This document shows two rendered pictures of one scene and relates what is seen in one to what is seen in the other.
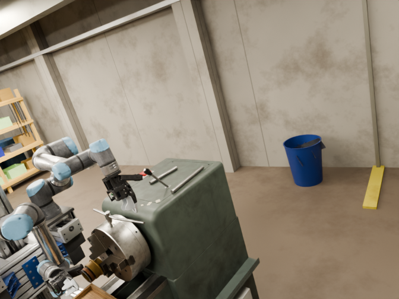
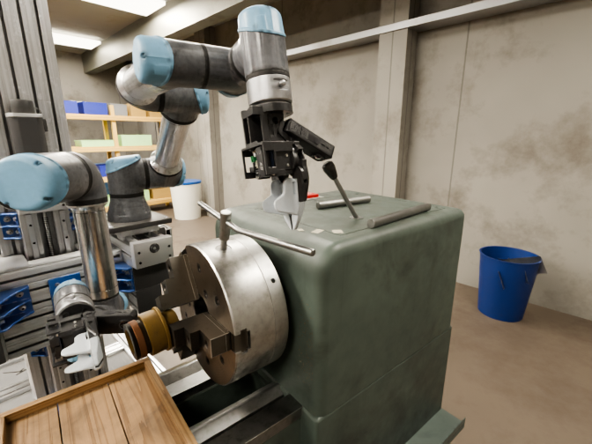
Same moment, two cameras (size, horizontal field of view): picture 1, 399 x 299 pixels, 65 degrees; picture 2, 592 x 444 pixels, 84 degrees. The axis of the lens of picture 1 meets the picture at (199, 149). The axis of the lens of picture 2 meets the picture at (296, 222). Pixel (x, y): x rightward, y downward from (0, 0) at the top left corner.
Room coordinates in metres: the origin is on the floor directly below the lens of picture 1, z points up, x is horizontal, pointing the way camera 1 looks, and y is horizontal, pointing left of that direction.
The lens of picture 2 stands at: (0.72, 0.29, 1.46)
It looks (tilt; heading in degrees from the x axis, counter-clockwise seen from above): 15 degrees down; 6
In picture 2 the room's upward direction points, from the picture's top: straight up
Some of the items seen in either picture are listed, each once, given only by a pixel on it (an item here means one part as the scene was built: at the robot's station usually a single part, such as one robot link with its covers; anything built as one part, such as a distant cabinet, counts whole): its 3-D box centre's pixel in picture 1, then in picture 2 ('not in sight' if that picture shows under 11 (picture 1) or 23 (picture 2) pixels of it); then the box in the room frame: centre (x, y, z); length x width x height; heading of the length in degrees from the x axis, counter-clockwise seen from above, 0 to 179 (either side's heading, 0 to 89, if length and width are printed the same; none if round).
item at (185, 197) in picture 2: not in sight; (187, 199); (6.47, 2.91, 0.34); 0.57 x 0.56 x 0.68; 142
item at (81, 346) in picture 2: (68, 285); (81, 349); (1.19, 0.73, 1.09); 0.09 x 0.06 x 0.03; 43
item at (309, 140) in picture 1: (306, 159); (507, 282); (3.42, -1.21, 0.28); 0.49 x 0.45 x 0.57; 54
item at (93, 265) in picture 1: (93, 269); (153, 331); (1.27, 0.64, 1.08); 0.09 x 0.09 x 0.09; 47
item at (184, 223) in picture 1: (171, 209); (337, 269); (1.68, 0.26, 1.06); 0.59 x 0.48 x 0.39; 135
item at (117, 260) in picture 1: (116, 263); (208, 335); (1.26, 0.52, 1.08); 0.12 x 0.11 x 0.05; 45
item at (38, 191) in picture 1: (39, 192); (126, 173); (1.86, 1.04, 1.33); 0.13 x 0.12 x 0.14; 130
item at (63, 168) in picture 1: (51, 163); (146, 78); (1.46, 0.70, 1.58); 0.49 x 0.11 x 0.12; 40
